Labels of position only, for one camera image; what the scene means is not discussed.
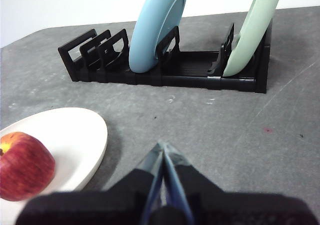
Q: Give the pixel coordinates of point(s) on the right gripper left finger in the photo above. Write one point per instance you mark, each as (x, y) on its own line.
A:
(100, 207)

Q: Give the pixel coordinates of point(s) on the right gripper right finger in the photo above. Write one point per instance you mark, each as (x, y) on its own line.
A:
(237, 210)

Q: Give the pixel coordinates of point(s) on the cream yellow plate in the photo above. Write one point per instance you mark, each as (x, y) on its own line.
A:
(75, 135)

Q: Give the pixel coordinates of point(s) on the red apple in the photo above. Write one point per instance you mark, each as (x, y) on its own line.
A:
(25, 170)

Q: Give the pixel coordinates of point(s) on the black plate rack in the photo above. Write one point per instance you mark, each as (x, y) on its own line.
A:
(190, 81)

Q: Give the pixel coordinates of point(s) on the green plate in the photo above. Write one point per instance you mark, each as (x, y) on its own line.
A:
(250, 40)

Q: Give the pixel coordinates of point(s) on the blue plate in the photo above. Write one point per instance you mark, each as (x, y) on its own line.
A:
(147, 40)

